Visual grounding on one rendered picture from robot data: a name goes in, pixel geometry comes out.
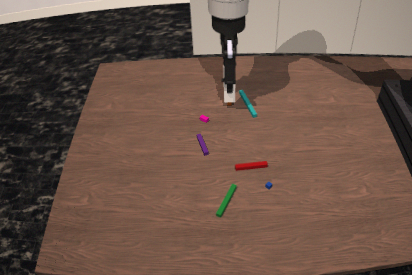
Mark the green rod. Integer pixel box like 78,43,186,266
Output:
216,184,237,218

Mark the purple rod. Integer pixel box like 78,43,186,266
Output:
197,133,209,156

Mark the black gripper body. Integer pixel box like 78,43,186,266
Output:
212,15,246,50

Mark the red rod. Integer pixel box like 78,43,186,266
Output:
235,161,268,171

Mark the turquoise rod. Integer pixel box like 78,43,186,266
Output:
239,90,257,118

